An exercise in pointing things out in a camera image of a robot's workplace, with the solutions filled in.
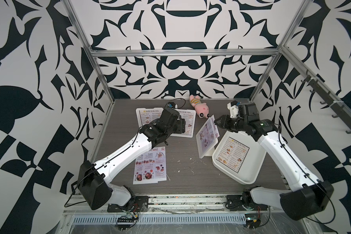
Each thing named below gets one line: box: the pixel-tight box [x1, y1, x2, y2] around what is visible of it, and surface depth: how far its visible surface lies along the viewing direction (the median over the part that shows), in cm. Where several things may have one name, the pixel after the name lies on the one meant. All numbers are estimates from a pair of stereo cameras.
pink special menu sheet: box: [142, 146, 167, 181], surface depth 89 cm
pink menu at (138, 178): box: [133, 154, 144, 185], surface depth 87 cm
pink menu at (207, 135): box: [199, 114, 220, 153], surface depth 83 cm
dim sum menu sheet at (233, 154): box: [215, 136, 251, 174], surface depth 93 cm
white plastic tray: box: [212, 130, 267, 185], surface depth 91 cm
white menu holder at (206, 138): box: [195, 116, 218, 159], surface depth 86 cm
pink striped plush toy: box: [189, 94, 210, 119], surface depth 110 cm
